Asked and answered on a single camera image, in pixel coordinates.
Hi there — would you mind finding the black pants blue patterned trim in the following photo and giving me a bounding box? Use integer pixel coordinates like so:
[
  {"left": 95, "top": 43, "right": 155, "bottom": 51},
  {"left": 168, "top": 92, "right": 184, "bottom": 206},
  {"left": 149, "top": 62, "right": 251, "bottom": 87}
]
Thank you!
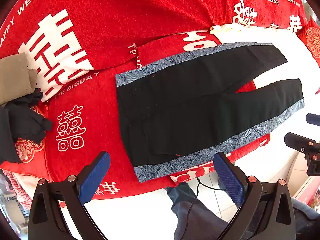
[{"left": 116, "top": 42, "right": 304, "bottom": 183}]

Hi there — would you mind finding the red embroidered cushion left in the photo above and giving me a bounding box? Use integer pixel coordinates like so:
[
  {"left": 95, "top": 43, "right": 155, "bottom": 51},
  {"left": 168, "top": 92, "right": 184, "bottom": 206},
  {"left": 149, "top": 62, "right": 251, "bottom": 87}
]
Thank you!
[{"left": 0, "top": 104, "right": 54, "bottom": 181}]

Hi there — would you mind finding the red embroidered cushion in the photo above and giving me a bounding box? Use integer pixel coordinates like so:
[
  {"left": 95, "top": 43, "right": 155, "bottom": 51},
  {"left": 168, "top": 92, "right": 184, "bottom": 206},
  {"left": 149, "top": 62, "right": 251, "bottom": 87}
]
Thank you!
[
  {"left": 0, "top": 104, "right": 54, "bottom": 181},
  {"left": 296, "top": 18, "right": 320, "bottom": 65}
]

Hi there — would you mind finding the person's blue jeans leg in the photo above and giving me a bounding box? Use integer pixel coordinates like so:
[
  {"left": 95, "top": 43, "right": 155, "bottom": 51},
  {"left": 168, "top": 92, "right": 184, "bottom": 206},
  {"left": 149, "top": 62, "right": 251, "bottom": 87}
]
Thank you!
[{"left": 166, "top": 183, "right": 319, "bottom": 239}]

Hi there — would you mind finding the red embroidered cushion right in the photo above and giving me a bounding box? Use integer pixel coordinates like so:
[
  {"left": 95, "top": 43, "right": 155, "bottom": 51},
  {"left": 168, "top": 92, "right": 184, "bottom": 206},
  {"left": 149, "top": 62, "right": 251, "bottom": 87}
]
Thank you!
[{"left": 296, "top": 18, "right": 320, "bottom": 65}]

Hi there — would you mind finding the black crumpled garment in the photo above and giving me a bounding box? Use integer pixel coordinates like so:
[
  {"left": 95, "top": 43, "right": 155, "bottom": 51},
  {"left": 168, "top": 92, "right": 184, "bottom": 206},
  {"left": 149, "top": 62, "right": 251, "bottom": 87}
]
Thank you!
[{"left": 1, "top": 89, "right": 53, "bottom": 163}]

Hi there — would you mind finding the cream fleece blanket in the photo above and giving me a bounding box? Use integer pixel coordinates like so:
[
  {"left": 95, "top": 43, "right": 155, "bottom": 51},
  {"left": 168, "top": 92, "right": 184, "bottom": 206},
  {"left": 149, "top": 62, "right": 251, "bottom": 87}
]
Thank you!
[{"left": 209, "top": 23, "right": 281, "bottom": 35}]

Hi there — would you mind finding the beige folded cloth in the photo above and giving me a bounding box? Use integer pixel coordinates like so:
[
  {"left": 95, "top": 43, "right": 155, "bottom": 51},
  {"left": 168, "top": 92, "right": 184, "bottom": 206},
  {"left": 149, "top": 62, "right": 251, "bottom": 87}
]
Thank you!
[{"left": 1, "top": 53, "right": 37, "bottom": 105}]

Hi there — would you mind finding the red wedding print sofa cover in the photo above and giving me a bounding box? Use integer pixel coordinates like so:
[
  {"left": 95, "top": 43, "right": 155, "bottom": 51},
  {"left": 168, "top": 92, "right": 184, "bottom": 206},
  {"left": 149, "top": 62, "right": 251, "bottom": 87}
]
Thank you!
[{"left": 1, "top": 0, "right": 308, "bottom": 199}]

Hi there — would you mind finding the black cable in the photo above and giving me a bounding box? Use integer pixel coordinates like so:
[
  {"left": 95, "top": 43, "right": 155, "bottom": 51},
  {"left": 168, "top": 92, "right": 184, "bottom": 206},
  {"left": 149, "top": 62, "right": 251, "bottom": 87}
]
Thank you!
[{"left": 184, "top": 177, "right": 227, "bottom": 233}]

